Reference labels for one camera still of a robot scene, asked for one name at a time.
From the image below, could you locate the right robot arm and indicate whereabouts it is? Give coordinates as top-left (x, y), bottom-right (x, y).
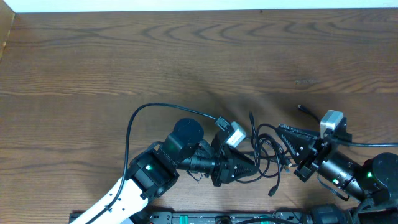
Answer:
top-left (276, 111), bottom-right (397, 223)

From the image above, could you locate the camera cable black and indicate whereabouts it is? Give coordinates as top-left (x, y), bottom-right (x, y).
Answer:
top-left (338, 140), bottom-right (398, 147)
top-left (83, 103), bottom-right (218, 224)

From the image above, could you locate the left camera cable black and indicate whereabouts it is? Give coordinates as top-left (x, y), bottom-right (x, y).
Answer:
top-left (83, 103), bottom-right (218, 224)

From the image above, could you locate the short black USB cable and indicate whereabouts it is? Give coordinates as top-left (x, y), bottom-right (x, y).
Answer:
top-left (267, 104), bottom-right (321, 197)

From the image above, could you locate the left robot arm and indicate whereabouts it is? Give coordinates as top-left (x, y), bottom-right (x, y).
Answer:
top-left (72, 118), bottom-right (258, 223)

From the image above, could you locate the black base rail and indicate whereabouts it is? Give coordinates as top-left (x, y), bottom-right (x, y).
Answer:
top-left (68, 210), bottom-right (383, 224)

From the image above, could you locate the right camera cable black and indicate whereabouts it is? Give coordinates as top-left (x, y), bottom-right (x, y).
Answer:
top-left (338, 140), bottom-right (398, 147)

